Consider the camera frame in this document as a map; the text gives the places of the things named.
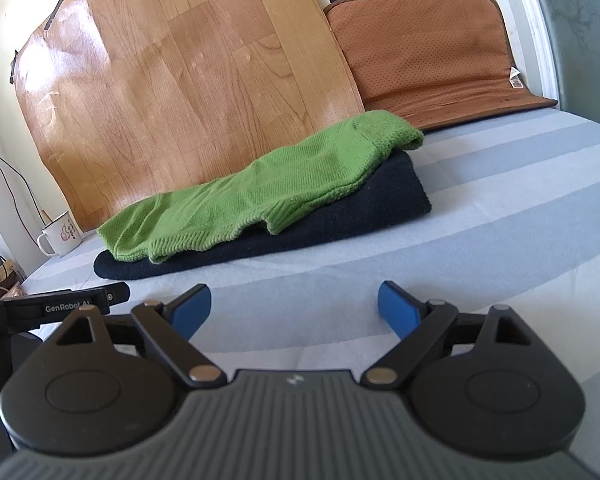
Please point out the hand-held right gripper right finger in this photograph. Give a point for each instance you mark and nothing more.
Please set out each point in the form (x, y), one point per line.
(397, 310)

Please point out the black tape strip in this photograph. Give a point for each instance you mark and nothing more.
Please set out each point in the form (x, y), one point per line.
(13, 66)
(56, 10)

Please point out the white door frame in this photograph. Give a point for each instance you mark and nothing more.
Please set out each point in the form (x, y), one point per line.
(532, 35)

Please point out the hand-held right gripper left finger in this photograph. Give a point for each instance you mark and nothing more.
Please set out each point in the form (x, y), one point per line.
(192, 310)

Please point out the wood-pattern vinyl sheet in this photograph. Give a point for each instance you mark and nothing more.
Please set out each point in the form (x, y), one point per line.
(180, 85)

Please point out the green knitted sweater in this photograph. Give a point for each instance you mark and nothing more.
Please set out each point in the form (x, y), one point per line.
(260, 185)

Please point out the dark navy garment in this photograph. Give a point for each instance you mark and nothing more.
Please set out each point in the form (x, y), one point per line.
(370, 200)

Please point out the grey frosted door panel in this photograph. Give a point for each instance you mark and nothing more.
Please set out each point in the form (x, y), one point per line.
(580, 35)

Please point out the brown perforated mat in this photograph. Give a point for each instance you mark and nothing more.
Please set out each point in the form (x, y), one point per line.
(430, 50)

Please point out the woven basket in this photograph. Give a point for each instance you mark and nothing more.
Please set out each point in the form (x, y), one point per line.
(7, 280)

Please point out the white enamel mug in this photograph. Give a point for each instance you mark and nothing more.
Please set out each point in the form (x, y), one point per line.
(62, 237)

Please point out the blue striped bed sheet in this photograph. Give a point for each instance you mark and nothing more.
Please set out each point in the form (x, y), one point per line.
(480, 235)

